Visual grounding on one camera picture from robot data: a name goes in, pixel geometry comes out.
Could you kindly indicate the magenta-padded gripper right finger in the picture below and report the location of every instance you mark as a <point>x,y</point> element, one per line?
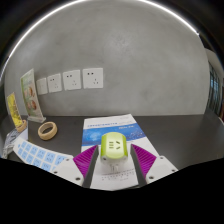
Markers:
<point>156,168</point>

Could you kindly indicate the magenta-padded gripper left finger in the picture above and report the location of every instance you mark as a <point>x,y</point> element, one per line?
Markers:
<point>71,168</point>

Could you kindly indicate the green and white charger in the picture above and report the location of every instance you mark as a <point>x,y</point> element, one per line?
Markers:
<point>114,148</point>

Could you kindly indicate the white power strip blue sockets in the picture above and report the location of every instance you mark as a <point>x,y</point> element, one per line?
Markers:
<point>40,155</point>

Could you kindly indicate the beige masking tape roll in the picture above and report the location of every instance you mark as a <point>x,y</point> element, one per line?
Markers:
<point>40,130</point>

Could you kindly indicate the blue and white booklet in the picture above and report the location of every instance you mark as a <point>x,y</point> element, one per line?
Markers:
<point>113,126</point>

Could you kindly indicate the green menu sign stand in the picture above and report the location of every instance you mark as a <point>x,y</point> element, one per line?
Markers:
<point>30,95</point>

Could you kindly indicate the dark-framed window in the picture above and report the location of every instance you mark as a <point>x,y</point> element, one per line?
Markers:
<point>215,91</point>

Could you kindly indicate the white LED light strip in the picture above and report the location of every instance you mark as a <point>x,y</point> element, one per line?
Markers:
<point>40,22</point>

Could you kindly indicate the white wall switch plate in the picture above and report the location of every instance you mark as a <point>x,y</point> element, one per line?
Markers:
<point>42,86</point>

